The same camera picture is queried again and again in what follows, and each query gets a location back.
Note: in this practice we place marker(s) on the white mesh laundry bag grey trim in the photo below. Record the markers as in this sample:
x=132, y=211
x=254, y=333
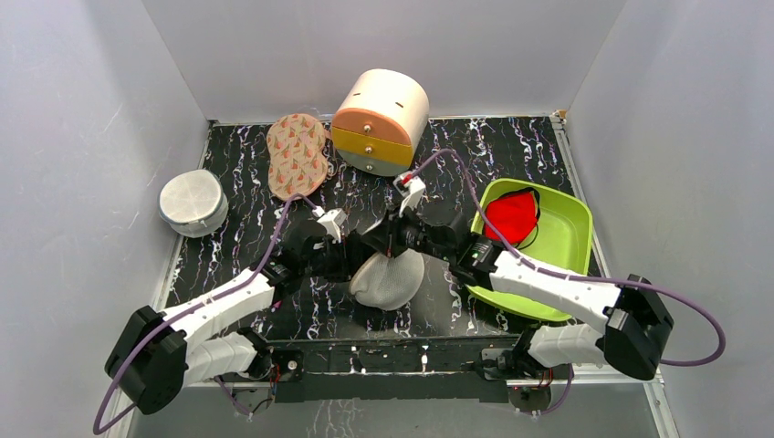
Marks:
x=193, y=203

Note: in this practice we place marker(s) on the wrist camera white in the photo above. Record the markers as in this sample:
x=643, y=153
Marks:
x=411, y=189
x=331, y=220

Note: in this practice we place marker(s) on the round drawer cabinet orange yellow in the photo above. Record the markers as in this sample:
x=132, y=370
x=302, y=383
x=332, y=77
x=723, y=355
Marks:
x=378, y=127

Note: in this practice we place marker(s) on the green plastic basin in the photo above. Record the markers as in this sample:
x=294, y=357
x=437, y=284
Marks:
x=563, y=238

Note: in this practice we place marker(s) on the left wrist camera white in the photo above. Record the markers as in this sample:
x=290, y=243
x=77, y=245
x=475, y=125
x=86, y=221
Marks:
x=331, y=220

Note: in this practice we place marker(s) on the red bra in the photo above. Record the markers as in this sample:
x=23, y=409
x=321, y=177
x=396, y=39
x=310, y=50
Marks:
x=514, y=214

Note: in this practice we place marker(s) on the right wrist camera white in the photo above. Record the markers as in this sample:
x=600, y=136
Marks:
x=411, y=189

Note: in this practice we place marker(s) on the aluminium frame rail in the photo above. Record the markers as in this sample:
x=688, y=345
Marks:
x=548, y=361

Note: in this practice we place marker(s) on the peach patterned fabric pouch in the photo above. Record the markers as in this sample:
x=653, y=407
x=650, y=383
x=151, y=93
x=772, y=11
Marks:
x=297, y=164

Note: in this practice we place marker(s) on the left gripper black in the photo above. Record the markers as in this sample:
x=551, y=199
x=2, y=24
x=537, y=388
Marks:
x=345, y=257

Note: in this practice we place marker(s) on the white mesh laundry bag beige zipper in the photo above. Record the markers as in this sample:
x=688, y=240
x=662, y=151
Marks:
x=388, y=283

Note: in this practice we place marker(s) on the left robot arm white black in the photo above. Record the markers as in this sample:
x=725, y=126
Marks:
x=161, y=352

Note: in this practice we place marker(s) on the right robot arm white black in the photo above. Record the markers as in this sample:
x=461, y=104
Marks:
x=622, y=323

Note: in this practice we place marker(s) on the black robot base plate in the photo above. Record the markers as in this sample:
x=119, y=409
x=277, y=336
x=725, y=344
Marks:
x=402, y=369

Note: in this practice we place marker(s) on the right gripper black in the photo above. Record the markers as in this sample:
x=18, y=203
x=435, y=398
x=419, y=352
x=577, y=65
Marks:
x=392, y=235

